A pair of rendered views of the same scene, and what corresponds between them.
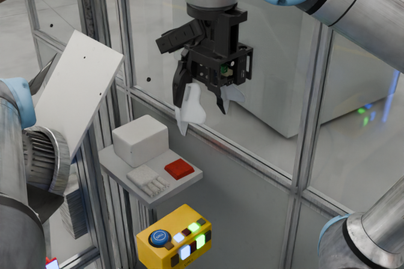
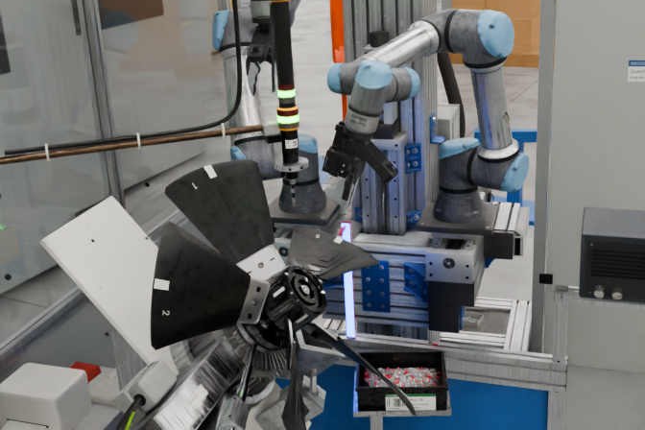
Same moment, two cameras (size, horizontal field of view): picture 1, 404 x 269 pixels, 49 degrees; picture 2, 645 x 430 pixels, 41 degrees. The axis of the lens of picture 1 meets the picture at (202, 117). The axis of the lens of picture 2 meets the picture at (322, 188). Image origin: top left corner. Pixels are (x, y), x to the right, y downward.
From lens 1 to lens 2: 2.57 m
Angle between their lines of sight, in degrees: 101
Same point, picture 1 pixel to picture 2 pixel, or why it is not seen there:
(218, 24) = not seen: hidden behind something
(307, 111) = (115, 171)
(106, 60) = (110, 215)
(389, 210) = (256, 108)
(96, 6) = not seen: outside the picture
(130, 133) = (58, 380)
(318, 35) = (105, 97)
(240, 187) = (92, 333)
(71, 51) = (74, 255)
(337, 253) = (267, 149)
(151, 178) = (113, 378)
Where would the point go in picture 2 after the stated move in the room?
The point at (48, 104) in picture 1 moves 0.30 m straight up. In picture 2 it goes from (136, 316) to (117, 178)
